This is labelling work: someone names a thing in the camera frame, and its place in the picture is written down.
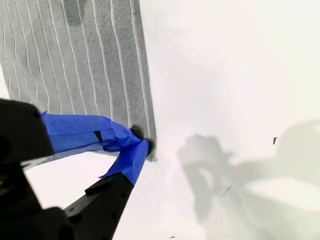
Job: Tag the grey striped towel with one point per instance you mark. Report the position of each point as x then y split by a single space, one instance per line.
75 62

